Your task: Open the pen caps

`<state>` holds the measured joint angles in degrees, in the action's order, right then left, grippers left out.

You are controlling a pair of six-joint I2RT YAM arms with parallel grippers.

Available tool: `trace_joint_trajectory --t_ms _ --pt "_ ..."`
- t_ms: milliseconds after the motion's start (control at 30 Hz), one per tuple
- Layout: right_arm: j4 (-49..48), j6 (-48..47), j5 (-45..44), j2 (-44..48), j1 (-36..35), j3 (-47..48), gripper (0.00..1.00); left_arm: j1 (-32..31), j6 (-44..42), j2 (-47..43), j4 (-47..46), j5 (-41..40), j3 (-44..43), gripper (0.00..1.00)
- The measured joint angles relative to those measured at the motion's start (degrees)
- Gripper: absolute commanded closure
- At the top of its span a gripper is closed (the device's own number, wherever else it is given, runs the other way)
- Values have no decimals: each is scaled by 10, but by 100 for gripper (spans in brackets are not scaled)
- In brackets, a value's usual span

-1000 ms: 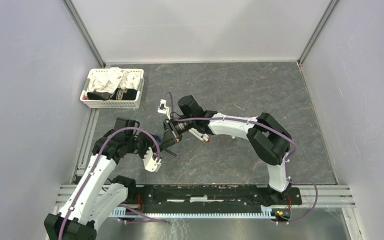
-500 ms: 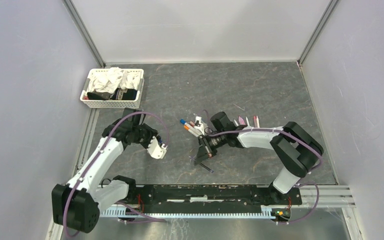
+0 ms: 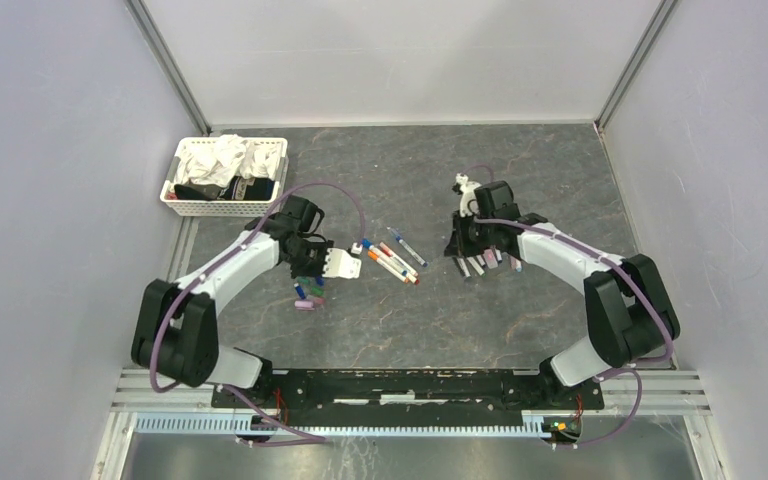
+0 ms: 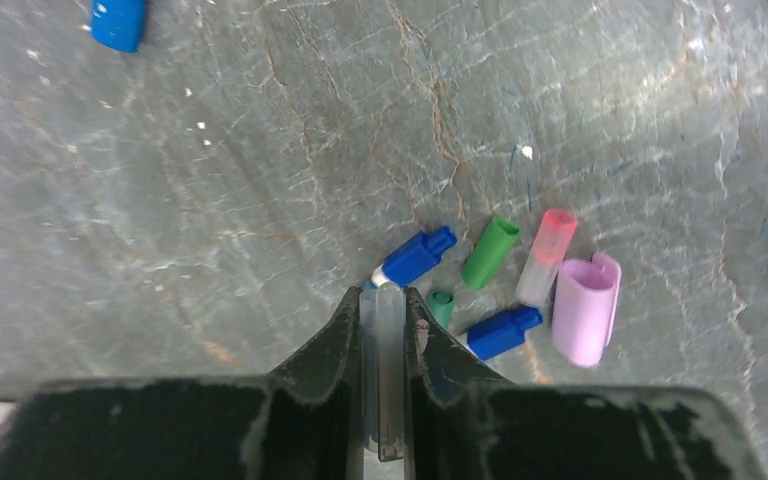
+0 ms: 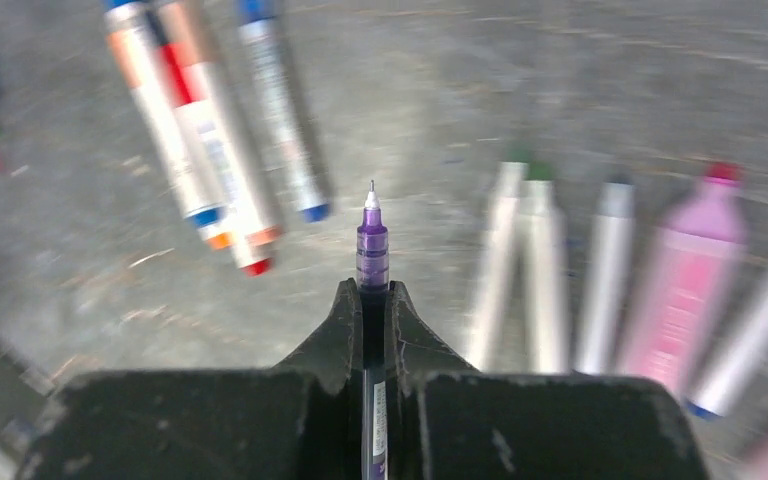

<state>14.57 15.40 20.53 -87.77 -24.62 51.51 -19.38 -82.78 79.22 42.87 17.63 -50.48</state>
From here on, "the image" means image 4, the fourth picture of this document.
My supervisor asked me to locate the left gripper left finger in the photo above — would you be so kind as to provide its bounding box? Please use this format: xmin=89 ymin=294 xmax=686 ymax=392
xmin=0 ymin=287 xmax=363 ymax=479

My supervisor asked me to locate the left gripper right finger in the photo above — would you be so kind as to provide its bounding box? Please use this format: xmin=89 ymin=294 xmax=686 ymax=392
xmin=405 ymin=288 xmax=765 ymax=479

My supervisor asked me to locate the dark green marker cap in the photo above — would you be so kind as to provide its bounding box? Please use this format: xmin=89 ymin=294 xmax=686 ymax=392
xmin=426 ymin=289 xmax=455 ymax=330

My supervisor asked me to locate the clear pen cap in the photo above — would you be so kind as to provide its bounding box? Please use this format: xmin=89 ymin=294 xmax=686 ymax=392
xmin=359 ymin=283 xmax=406 ymax=462

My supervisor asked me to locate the blue whiteboard marker cap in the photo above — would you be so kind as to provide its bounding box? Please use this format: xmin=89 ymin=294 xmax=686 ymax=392
xmin=370 ymin=226 xmax=457 ymax=288

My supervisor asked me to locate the pink highlighter cap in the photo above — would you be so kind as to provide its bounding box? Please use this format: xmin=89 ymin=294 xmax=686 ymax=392
xmin=550 ymin=252 xmax=622 ymax=368

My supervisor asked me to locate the small pink pen cap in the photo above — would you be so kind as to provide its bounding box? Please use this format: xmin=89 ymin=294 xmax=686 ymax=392
xmin=516 ymin=208 xmax=578 ymax=307

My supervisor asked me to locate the blue cap white marker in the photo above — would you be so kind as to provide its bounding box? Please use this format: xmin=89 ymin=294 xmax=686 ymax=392
xmin=89 ymin=0 xmax=148 ymax=54

